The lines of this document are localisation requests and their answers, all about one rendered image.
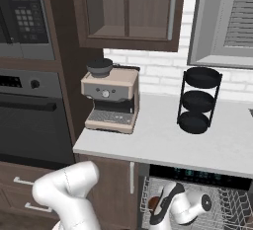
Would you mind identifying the brown base cabinet door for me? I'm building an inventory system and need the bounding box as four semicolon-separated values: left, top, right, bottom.
76;154;140;230

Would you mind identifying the black dishwasher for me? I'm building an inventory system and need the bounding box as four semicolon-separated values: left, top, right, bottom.
137;163;253;230

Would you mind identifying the beige espresso coffee machine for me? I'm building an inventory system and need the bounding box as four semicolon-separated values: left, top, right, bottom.
80;57;141;135

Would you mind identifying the brown tall oven cabinet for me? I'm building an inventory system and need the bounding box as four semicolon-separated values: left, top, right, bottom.
0;0;105;173

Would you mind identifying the black oven knob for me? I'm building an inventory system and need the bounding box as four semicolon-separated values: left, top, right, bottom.
30;79;41;90

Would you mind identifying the brown round thing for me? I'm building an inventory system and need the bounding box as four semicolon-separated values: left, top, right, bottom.
147;196;162;210

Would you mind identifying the brown drawer front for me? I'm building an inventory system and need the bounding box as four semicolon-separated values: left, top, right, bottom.
0;188;62;222
0;160;77;195

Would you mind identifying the grey window with blinds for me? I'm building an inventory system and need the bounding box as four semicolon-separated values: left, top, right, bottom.
187;0;253;70

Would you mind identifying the black built-in microwave oven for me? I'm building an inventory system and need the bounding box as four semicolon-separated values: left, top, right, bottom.
0;0;56;61

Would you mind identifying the white base cabinet door handle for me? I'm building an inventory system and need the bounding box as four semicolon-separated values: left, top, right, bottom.
128;161;135;194

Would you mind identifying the black three-tier wire stand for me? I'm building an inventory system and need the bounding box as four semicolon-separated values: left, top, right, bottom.
176;66;223;135

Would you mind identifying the black oven door handle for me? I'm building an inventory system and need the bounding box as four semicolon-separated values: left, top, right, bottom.
0;99;58;113

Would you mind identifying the brown glass-door wall cabinet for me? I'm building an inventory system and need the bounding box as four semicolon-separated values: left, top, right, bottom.
70;0;188;53

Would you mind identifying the silver wall cabinet handle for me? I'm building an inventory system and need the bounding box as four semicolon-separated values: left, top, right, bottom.
167;0;179;41

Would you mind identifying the white drawer handle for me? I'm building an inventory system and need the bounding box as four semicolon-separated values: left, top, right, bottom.
13;176;36;187
24;201;53;213

